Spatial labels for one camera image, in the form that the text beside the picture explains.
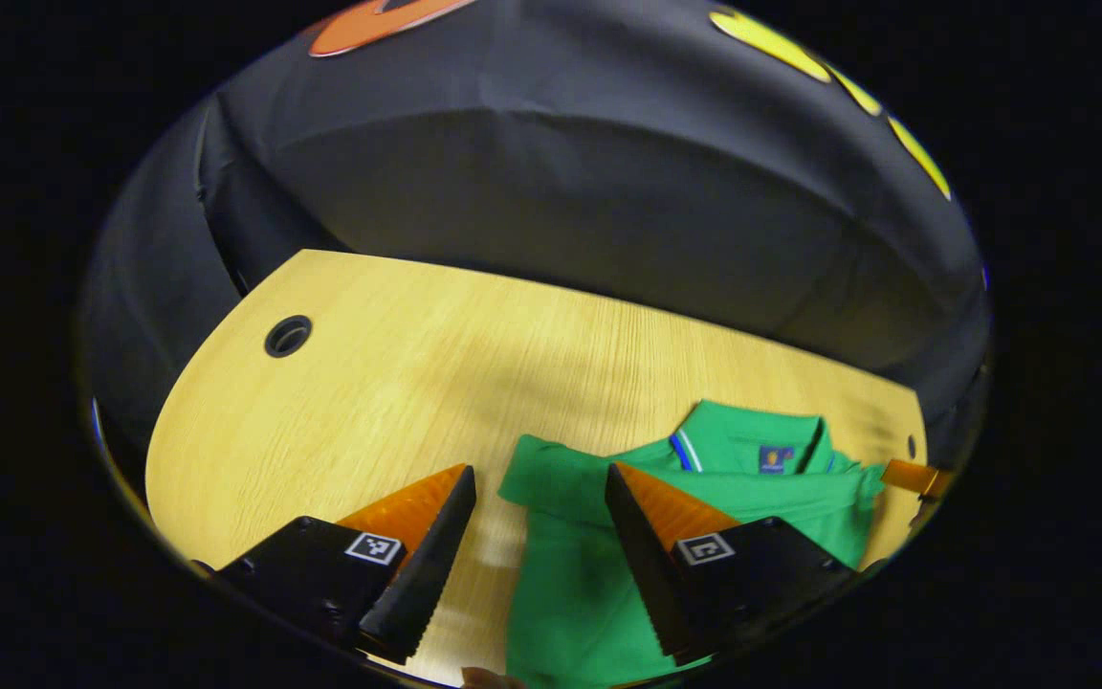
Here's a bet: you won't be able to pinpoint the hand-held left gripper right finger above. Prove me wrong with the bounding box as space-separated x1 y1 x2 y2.
605 462 858 668

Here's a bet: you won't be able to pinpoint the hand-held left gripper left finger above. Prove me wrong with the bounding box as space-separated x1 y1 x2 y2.
216 464 477 666

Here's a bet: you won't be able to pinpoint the green T-shirt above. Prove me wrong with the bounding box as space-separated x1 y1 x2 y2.
498 400 887 689

